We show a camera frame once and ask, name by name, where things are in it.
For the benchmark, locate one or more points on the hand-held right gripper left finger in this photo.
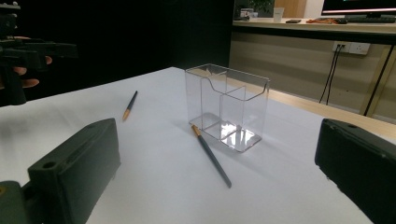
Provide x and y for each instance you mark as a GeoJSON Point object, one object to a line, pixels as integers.
{"type": "Point", "coordinates": [77, 161]}

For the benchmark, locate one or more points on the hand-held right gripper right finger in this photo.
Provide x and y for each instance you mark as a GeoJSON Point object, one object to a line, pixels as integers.
{"type": "Point", "coordinates": [361, 161]}

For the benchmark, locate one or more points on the dark slim brush gold ferrule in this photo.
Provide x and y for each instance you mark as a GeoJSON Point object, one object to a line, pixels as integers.
{"type": "Point", "coordinates": [211, 155]}
{"type": "Point", "coordinates": [130, 104]}

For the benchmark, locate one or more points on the clear acrylic pen holder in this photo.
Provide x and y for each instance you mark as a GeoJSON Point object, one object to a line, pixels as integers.
{"type": "Point", "coordinates": [249, 124]}

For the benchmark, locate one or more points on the beige desk leg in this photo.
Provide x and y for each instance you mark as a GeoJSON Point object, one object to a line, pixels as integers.
{"type": "Point", "coordinates": [378, 84]}

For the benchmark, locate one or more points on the long desk with dark edge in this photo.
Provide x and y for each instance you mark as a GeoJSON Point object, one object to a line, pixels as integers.
{"type": "Point", "coordinates": [311, 28]}

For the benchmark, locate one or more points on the black keyboard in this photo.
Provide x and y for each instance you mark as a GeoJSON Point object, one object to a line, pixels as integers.
{"type": "Point", "coordinates": [370, 19]}

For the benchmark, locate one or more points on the orange cloth item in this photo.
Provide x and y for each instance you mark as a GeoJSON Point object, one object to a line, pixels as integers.
{"type": "Point", "coordinates": [322, 21]}

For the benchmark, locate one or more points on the computer monitor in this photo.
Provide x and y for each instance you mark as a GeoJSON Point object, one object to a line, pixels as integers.
{"type": "Point", "coordinates": [358, 6]}

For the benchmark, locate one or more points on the black phone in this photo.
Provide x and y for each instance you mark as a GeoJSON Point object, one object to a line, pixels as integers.
{"type": "Point", "coordinates": [293, 21]}

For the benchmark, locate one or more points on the translucent plastic cup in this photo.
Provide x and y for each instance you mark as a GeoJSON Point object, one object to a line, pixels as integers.
{"type": "Point", "coordinates": [278, 15]}

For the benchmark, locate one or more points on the green plant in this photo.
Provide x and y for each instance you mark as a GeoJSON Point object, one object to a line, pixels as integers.
{"type": "Point", "coordinates": [261, 5]}

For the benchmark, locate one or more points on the small white container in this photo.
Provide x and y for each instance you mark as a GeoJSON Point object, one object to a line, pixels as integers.
{"type": "Point", "coordinates": [249, 14]}

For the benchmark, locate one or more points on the white wall outlet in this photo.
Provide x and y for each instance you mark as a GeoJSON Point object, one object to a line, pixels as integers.
{"type": "Point", "coordinates": [358, 48]}

